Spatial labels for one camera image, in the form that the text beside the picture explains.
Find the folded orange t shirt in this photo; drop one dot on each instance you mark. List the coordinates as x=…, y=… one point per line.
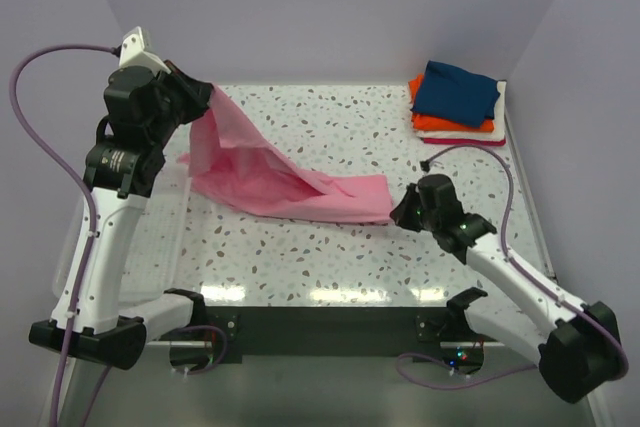
x=427, y=123

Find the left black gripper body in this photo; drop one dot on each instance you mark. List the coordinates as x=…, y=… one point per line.
x=169, y=89

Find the folded blue t shirt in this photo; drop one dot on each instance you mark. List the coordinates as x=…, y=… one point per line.
x=451, y=93

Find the folded red t shirt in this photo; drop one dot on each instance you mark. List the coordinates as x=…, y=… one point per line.
x=454, y=142

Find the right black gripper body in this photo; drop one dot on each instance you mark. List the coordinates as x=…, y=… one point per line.
x=429, y=219

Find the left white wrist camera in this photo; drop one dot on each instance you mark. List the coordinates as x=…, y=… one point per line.
x=136, y=51

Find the folded white t shirt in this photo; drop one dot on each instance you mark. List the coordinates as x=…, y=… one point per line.
x=498, y=132

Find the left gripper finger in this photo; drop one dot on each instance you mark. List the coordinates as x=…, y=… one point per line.
x=185, y=109
x=196, y=87

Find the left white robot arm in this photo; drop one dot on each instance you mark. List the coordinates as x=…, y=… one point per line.
x=88, y=323

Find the pink t shirt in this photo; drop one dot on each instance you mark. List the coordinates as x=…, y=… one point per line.
x=231, y=163

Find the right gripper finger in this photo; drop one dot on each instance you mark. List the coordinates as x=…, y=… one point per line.
x=407, y=218
x=410, y=203

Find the white plastic laundry basket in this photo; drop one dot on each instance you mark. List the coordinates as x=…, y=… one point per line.
x=153, y=254

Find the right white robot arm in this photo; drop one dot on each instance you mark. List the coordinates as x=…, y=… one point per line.
x=575, y=346

